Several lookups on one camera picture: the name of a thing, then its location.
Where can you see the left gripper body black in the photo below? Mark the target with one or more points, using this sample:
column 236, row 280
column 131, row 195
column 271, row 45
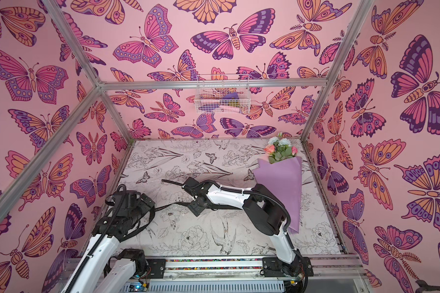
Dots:
column 140, row 209

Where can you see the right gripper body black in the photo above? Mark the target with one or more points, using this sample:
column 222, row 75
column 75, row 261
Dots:
column 192, row 186

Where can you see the black printed ribbon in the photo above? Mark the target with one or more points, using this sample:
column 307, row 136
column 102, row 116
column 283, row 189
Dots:
column 161, row 208

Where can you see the orange pink fake rose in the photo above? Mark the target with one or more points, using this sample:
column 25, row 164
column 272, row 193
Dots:
column 270, row 149

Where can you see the purple pink wrapping paper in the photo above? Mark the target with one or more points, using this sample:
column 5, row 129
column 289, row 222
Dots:
column 284, row 180

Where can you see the white fake flower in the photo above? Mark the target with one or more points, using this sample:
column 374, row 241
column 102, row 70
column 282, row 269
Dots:
column 282, row 139

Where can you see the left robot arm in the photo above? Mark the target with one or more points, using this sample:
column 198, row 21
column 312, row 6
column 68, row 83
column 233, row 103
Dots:
column 106, row 249

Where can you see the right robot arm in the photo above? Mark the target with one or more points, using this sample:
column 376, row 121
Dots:
column 267, row 214

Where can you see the white wire basket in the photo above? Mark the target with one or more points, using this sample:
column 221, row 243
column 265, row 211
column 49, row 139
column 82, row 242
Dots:
column 223, row 93

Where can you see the aluminium frame structure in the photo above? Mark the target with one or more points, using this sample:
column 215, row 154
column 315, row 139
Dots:
column 122, row 133

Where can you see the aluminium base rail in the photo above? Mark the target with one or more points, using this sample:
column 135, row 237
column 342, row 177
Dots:
column 231, row 274

